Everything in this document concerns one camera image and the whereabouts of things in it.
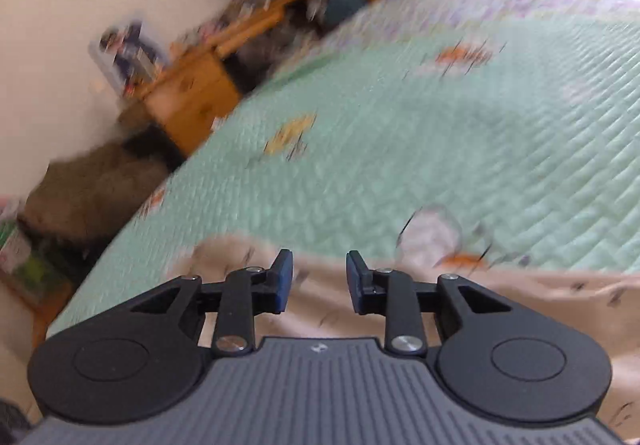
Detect wooden desk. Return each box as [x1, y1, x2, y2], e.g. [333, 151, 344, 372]
[117, 9, 322, 162]

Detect green quilted bee bedspread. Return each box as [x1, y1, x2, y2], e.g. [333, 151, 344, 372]
[47, 0, 640, 342]

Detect black armchair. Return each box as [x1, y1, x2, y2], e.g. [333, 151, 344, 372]
[119, 122, 187, 172]

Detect green and white carton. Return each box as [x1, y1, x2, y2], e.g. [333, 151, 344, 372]
[0, 219, 52, 287]

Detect blue fabric bag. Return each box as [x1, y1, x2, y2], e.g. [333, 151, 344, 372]
[320, 0, 369, 28]

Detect beige smiley print pants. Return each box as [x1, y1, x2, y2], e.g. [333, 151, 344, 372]
[169, 234, 640, 445]

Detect wall poster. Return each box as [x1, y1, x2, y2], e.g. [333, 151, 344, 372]
[88, 17, 167, 92]

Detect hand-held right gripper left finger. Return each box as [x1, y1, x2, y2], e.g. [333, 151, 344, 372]
[129, 248, 294, 359]

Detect brown quilted jacket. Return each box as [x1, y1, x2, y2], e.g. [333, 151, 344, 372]
[22, 139, 174, 247]

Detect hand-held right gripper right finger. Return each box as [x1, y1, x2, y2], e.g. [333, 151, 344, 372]
[345, 249, 514, 358]

